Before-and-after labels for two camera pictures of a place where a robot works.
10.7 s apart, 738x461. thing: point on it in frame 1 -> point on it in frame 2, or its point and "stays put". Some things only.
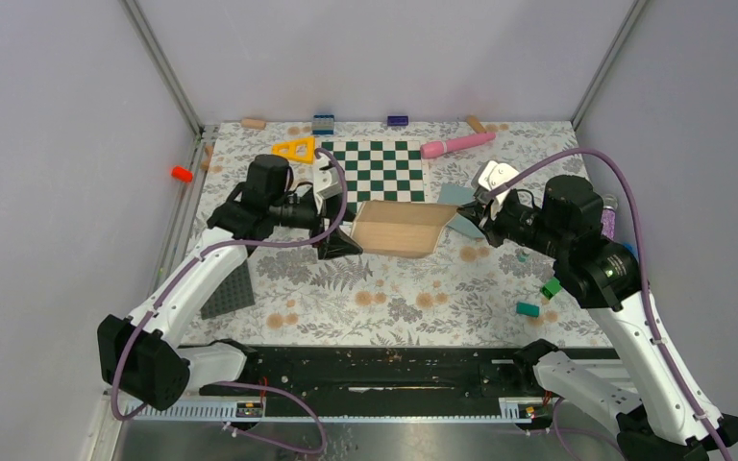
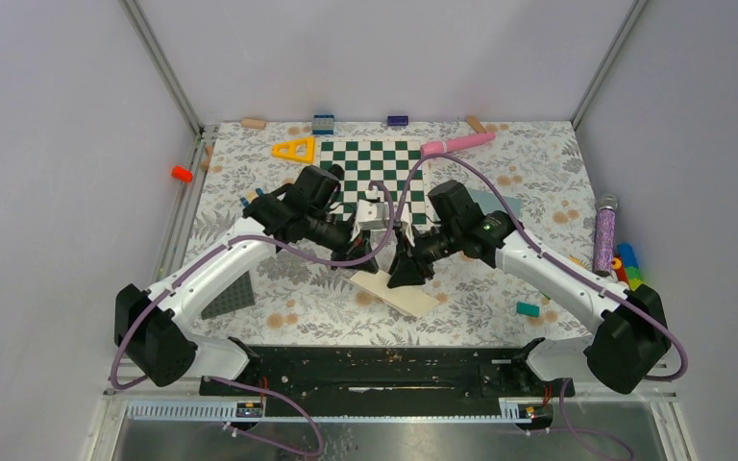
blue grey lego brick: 323,125 stays put
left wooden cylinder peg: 254,124 stays put
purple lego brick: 397,120 stays put
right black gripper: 492,226 -> 405,272
